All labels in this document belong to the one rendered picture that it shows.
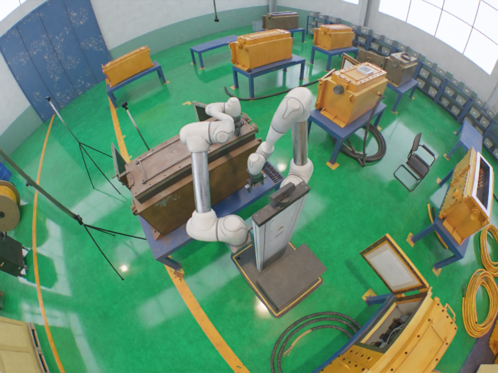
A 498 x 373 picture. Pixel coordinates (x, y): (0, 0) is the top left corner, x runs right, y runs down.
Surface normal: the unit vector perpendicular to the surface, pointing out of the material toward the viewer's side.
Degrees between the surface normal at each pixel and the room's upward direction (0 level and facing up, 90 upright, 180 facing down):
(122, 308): 0
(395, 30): 90
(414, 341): 0
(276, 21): 90
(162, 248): 0
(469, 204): 90
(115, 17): 90
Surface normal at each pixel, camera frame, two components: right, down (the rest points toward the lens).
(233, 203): -0.05, -0.55
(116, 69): 0.56, 0.68
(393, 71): -0.81, 0.51
